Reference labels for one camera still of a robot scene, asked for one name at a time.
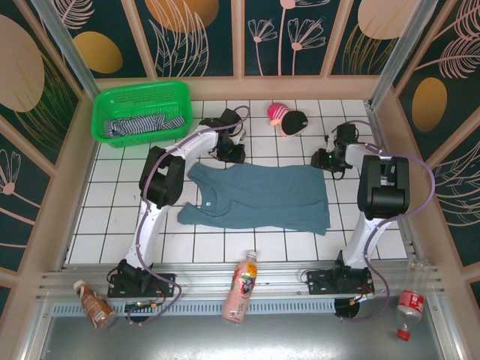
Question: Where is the teal blue tank top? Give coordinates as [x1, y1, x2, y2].
[176, 161, 331, 236]

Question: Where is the blue white striped tank top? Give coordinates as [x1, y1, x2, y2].
[103, 113, 185, 139]

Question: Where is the green plastic basket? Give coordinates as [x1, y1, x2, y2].
[91, 80, 195, 150]

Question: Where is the pink juice bottle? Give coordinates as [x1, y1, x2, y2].
[223, 249, 259, 326]

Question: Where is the empty clear plastic bottle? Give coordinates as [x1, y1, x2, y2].
[407, 257, 433, 278]

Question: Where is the red label clear bottle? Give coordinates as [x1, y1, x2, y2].
[396, 288, 426, 341]

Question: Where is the brown drink bottle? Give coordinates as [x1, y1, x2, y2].
[73, 280, 117, 331]

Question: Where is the aluminium side rail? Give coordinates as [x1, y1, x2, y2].
[365, 99, 419, 266]

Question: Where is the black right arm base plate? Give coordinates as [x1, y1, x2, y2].
[306, 269, 376, 297]

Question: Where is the aluminium frame post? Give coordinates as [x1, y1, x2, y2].
[369, 0, 440, 110]
[31, 0, 97, 101]

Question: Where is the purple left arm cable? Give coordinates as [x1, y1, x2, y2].
[125, 106, 251, 326]

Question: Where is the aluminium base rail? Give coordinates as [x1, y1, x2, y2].
[37, 262, 443, 301]

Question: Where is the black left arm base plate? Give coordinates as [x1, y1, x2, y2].
[107, 272, 176, 299]

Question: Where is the slotted grey cable duct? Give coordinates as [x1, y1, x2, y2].
[52, 301, 337, 316]

